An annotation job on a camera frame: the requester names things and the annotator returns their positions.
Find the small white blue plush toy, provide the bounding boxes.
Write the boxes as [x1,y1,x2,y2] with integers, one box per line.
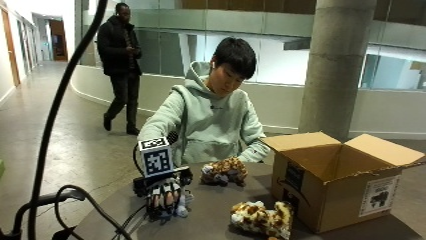
[174,190,195,218]

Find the white cube with black markers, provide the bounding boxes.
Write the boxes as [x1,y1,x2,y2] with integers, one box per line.
[137,136,174,178]

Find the spotted leopard plush toy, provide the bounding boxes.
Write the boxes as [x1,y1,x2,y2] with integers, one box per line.
[198,156,250,188]

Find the spotted giraffe plush toy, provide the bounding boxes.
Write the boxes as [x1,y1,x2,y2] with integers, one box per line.
[229,200,295,240]

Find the the person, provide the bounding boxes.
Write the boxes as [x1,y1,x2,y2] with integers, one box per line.
[135,36,273,168]

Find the open brown cardboard box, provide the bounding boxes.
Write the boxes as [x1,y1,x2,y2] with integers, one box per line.
[259,131,426,234]

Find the glass balustrade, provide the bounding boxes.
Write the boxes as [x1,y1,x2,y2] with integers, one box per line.
[78,0,426,93]

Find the grey concrete column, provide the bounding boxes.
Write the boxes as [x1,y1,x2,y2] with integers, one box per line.
[297,0,379,142]

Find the brown wooden door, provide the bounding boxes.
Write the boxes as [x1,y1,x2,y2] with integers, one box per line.
[0,6,22,88]

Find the black glove wrist mount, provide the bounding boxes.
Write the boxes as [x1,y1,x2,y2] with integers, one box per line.
[132,165,194,198]

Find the thin black glove cables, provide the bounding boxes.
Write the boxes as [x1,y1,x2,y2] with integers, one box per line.
[109,203,150,240]

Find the black stand with cables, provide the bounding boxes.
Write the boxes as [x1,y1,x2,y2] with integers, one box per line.
[0,184,134,240]

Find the thick black cable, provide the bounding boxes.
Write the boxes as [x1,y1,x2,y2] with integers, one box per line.
[26,0,110,240]

